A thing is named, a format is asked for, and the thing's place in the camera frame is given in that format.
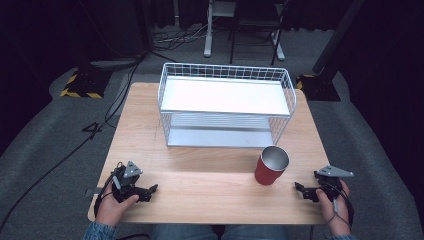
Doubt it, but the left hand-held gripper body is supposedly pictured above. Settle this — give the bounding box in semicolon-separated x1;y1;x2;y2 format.
111;161;145;203

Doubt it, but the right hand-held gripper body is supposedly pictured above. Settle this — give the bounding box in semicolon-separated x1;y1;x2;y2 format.
313;165;355;203

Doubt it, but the red metal cup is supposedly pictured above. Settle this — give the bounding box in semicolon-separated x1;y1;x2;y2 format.
254;145;290;187

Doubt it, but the white wire shelf rack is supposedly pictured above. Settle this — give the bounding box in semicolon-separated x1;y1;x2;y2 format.
157;62;298;149

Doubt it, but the person's right hand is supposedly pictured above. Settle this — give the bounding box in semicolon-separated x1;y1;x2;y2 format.
315;179;353;236

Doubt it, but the person's left hand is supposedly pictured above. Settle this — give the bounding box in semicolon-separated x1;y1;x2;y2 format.
95;175;140;228

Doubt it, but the black stand base striped tape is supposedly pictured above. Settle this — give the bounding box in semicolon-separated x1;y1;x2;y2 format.
59;64;113;100
295;73;342;102

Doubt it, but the black slanted pole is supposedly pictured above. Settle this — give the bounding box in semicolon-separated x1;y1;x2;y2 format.
311;0;367;75

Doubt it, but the right hand-held gripper black cable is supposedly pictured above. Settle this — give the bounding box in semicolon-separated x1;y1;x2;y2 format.
324;179;355;228

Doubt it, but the hand-held gripper black cable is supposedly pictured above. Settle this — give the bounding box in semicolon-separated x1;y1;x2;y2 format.
324;179;355;228
93;161;123;218

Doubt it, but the left hand-held gripper black cable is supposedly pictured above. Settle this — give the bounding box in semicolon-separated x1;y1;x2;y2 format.
93;161;123;218

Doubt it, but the long black floor cable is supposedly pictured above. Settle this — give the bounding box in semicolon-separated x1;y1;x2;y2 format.
0;59;143;233

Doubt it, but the bundle of floor cables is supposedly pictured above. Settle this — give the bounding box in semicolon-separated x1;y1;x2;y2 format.
151;21;214;53

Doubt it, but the black metal chair frame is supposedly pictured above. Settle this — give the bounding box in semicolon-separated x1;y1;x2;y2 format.
228;0;292;67

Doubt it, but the white desk frame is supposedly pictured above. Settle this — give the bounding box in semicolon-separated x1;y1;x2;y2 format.
203;0;286;62

